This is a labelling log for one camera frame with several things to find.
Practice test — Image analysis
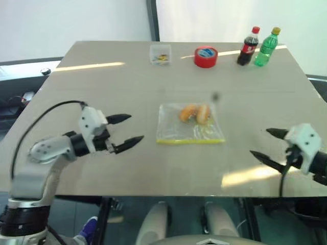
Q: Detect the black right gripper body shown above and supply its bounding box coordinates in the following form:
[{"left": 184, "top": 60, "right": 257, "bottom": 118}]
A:
[{"left": 285, "top": 144, "right": 305, "bottom": 169}]

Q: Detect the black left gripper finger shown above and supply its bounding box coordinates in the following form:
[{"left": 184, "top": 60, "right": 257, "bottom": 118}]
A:
[
  {"left": 113, "top": 135, "right": 145, "bottom": 155},
  {"left": 106, "top": 113, "right": 132, "bottom": 126}
]

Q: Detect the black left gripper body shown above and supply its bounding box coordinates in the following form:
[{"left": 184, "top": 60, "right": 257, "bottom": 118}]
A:
[{"left": 92, "top": 124, "right": 121, "bottom": 155}]

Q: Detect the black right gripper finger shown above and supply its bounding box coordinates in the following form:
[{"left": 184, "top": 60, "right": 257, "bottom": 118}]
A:
[
  {"left": 249, "top": 150, "right": 290, "bottom": 176},
  {"left": 266, "top": 128, "right": 291, "bottom": 140}
]

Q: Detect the clear yellow-zip plastic bag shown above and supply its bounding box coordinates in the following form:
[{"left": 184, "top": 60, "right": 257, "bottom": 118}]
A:
[{"left": 155, "top": 103, "right": 226, "bottom": 145}]

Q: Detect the orange toy fruit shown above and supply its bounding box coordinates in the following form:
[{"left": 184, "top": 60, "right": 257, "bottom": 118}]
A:
[{"left": 196, "top": 104, "right": 212, "bottom": 125}]

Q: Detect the black table leg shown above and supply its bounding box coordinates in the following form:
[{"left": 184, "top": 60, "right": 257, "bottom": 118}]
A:
[
  {"left": 242, "top": 198, "right": 262, "bottom": 245},
  {"left": 96, "top": 196, "right": 113, "bottom": 245}
]

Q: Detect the colourful small clips pile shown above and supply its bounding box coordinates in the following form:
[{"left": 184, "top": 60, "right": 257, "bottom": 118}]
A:
[{"left": 152, "top": 53, "right": 170, "bottom": 62}]

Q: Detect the clear plastic box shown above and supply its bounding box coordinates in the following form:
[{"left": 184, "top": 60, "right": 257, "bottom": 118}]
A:
[{"left": 149, "top": 44, "right": 172, "bottom": 66}]

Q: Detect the green bottle with yellow cap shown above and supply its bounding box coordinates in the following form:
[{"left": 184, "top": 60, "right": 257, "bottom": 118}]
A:
[{"left": 253, "top": 27, "right": 282, "bottom": 68}]

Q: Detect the purple shoe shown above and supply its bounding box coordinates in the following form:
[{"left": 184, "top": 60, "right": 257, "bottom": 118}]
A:
[{"left": 78, "top": 216, "right": 99, "bottom": 238}]

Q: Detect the cola bottle with red cap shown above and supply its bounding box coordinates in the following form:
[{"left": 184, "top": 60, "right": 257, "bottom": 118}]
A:
[{"left": 237, "top": 26, "right": 261, "bottom": 66}]

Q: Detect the red tape roll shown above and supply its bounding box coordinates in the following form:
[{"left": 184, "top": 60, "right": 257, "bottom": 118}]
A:
[{"left": 194, "top": 45, "right": 218, "bottom": 69}]

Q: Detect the dark window pillar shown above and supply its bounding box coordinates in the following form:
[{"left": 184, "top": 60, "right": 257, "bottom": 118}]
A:
[{"left": 146, "top": 0, "right": 160, "bottom": 42}]

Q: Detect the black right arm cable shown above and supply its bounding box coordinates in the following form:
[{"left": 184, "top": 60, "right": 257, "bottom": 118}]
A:
[{"left": 278, "top": 152, "right": 295, "bottom": 198}]

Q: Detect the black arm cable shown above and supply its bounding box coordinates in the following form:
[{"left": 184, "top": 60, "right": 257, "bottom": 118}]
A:
[
  {"left": 278, "top": 152, "right": 295, "bottom": 198},
  {"left": 10, "top": 101, "right": 88, "bottom": 181}
]

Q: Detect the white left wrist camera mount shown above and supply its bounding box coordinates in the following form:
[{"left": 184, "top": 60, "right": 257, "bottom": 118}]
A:
[{"left": 78, "top": 106, "right": 108, "bottom": 153}]

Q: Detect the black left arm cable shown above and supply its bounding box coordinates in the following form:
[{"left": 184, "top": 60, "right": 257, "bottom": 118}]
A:
[{"left": 10, "top": 101, "right": 88, "bottom": 181}]

